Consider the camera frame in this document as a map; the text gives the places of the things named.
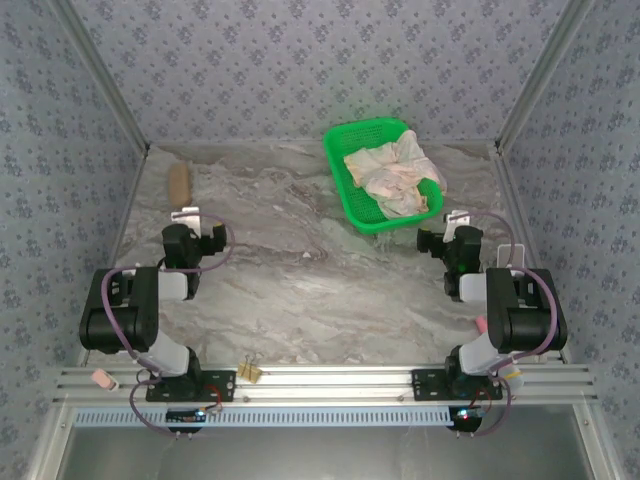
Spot peach printed t-shirt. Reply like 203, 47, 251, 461
342, 128, 449, 220

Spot green plastic mesh basket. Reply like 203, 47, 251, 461
322, 116, 447, 235

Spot white phone stand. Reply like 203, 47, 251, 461
496, 243, 526, 274

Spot tan oblong brush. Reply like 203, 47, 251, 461
167, 162, 192, 205

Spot pink toy microphone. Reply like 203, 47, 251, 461
474, 314, 525, 396

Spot gold binder clip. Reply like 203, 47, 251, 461
236, 352, 265, 386

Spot small pink and white eraser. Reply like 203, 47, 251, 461
91, 368, 120, 391

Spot small right circuit board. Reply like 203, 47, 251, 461
448, 405, 489, 431

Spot small circuit board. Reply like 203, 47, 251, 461
448, 405, 489, 431
165, 407, 224, 426

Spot small left circuit board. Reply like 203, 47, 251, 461
165, 407, 224, 426

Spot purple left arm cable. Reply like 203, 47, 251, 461
101, 211, 236, 439

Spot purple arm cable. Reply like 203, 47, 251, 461
452, 209, 559, 439
101, 211, 236, 439

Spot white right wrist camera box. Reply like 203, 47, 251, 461
443, 210, 471, 236

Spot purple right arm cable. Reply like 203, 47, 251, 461
452, 209, 559, 439

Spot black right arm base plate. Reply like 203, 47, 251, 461
410, 368, 504, 403

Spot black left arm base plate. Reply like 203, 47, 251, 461
144, 368, 237, 404

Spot aluminium mounting rail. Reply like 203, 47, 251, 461
52, 363, 599, 405

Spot aluminium frame post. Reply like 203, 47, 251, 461
494, 0, 599, 154
49, 0, 151, 154

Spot pale blue slotted cable duct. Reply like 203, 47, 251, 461
73, 405, 456, 427

